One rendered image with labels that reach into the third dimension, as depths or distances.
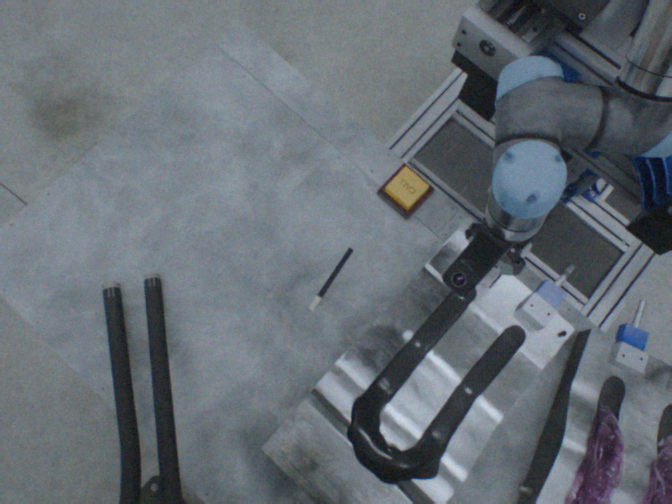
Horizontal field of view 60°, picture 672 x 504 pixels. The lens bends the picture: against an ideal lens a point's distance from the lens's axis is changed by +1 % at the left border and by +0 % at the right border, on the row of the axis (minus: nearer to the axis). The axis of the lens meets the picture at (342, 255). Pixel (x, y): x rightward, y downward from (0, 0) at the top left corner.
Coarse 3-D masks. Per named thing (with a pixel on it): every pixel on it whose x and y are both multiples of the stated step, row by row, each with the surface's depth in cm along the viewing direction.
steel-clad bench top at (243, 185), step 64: (192, 64) 118; (256, 64) 119; (128, 128) 114; (192, 128) 115; (256, 128) 115; (320, 128) 116; (64, 192) 110; (128, 192) 111; (192, 192) 111; (256, 192) 112; (320, 192) 113; (0, 256) 106; (64, 256) 107; (128, 256) 108; (192, 256) 108; (256, 256) 109; (320, 256) 109; (384, 256) 110; (64, 320) 104; (128, 320) 105; (192, 320) 105; (256, 320) 106; (320, 320) 106; (576, 320) 109; (192, 384) 102; (256, 384) 103; (192, 448) 100; (256, 448) 100; (512, 448) 102
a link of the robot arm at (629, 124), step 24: (648, 24) 62; (648, 48) 62; (624, 72) 66; (648, 72) 63; (624, 96) 66; (648, 96) 64; (600, 120) 67; (624, 120) 67; (648, 120) 66; (600, 144) 69; (624, 144) 68; (648, 144) 68
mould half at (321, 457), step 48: (432, 288) 100; (480, 288) 100; (384, 336) 97; (480, 336) 98; (528, 336) 98; (336, 384) 90; (432, 384) 95; (528, 384) 97; (288, 432) 95; (336, 432) 96; (384, 432) 89; (480, 432) 93; (336, 480) 94; (432, 480) 88
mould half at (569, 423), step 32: (576, 352) 105; (608, 352) 102; (576, 384) 100; (640, 384) 101; (576, 416) 97; (640, 416) 99; (544, 448) 99; (576, 448) 93; (640, 448) 96; (544, 480) 94; (640, 480) 93
